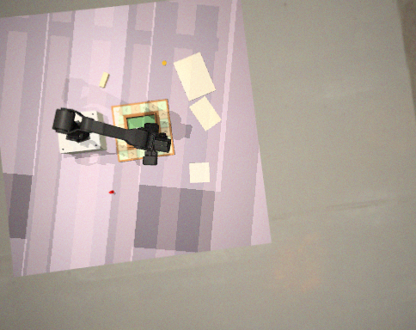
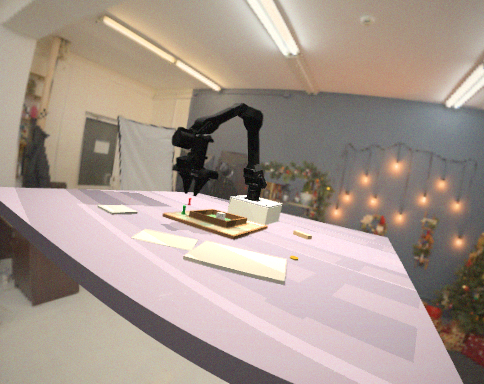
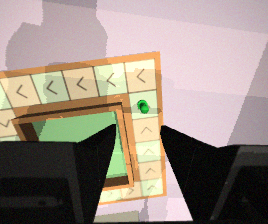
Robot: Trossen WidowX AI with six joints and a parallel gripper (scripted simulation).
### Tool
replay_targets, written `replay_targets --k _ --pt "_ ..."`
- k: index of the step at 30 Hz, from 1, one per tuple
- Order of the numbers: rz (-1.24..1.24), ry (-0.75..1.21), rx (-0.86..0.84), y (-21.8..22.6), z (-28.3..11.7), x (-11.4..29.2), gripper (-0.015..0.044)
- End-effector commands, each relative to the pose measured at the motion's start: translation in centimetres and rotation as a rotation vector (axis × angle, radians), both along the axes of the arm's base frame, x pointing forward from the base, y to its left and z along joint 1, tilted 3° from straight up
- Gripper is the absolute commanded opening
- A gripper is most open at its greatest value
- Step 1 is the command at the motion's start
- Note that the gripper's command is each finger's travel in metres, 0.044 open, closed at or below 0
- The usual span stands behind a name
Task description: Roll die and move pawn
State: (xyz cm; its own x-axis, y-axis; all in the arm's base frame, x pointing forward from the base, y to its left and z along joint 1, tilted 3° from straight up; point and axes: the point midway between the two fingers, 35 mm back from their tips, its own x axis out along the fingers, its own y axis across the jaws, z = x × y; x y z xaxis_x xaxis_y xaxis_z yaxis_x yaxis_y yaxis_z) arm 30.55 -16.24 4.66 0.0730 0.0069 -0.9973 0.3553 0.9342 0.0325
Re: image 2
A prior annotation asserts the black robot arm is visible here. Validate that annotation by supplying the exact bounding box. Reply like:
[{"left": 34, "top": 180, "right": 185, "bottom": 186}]
[{"left": 171, "top": 103, "right": 267, "bottom": 202}]

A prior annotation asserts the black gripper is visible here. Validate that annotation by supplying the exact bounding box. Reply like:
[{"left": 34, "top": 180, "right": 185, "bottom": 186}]
[{"left": 173, "top": 151, "right": 218, "bottom": 196}]

